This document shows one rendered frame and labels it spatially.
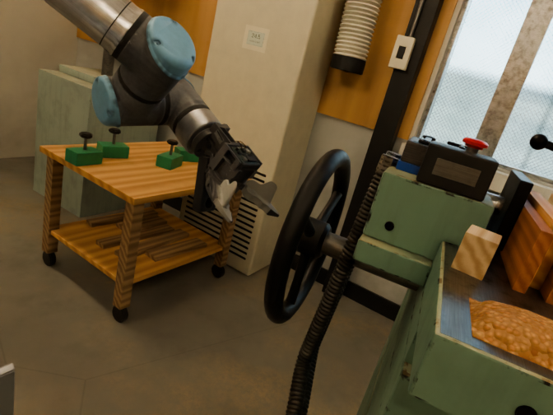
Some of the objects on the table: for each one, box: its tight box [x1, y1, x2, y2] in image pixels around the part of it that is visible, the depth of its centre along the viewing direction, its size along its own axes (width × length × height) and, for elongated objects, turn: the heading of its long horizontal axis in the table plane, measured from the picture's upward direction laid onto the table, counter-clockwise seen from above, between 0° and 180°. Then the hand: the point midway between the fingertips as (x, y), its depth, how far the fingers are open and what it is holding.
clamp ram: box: [486, 170, 534, 251], centre depth 54 cm, size 9×8×9 cm
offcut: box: [451, 225, 502, 281], centre depth 43 cm, size 4×3×4 cm
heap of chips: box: [469, 297, 553, 371], centre depth 32 cm, size 7×10×2 cm
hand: (254, 222), depth 78 cm, fingers open, 14 cm apart
